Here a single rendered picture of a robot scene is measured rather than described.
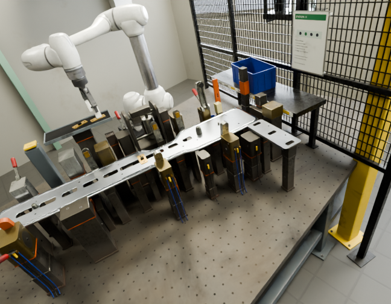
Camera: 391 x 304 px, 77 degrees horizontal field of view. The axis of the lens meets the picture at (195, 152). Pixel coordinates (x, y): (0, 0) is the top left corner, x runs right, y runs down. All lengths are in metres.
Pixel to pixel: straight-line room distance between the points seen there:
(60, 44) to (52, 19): 2.77
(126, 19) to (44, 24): 2.43
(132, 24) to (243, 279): 1.54
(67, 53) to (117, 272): 1.04
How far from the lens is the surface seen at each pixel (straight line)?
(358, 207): 1.84
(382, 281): 2.04
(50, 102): 4.18
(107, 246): 1.32
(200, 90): 1.46
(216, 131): 1.36
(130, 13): 1.77
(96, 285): 1.32
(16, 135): 4.21
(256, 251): 1.18
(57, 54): 1.40
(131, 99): 1.96
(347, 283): 1.97
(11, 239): 1.19
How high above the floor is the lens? 1.71
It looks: 35 degrees down
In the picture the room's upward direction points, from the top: 14 degrees counter-clockwise
